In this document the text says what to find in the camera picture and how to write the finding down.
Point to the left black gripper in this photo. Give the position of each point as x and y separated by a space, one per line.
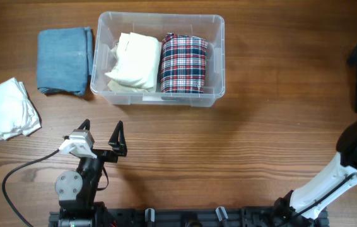
119 148

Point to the cream cloth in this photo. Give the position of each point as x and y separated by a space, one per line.
136 70

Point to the blue denim cloth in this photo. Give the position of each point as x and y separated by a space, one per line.
64 60

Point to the white printed shirt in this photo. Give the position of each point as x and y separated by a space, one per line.
17 113

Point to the clear plastic storage container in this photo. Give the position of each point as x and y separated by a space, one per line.
209 27

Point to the plaid flannel shirt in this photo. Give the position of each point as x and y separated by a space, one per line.
183 64

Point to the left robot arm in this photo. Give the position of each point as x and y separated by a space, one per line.
77 189

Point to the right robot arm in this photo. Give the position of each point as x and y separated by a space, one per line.
301 207

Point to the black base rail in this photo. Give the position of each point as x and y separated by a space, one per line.
244 217

